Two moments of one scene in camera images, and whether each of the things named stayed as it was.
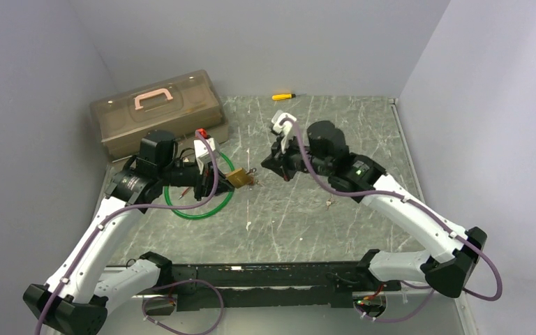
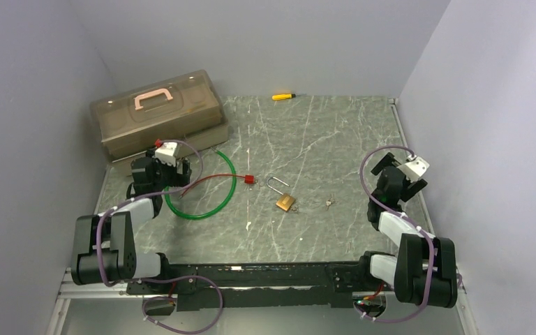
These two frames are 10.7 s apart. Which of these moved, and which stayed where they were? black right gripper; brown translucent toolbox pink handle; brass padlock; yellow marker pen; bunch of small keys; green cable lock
Moved: brass padlock; black right gripper
Stayed: bunch of small keys; yellow marker pen; green cable lock; brown translucent toolbox pink handle
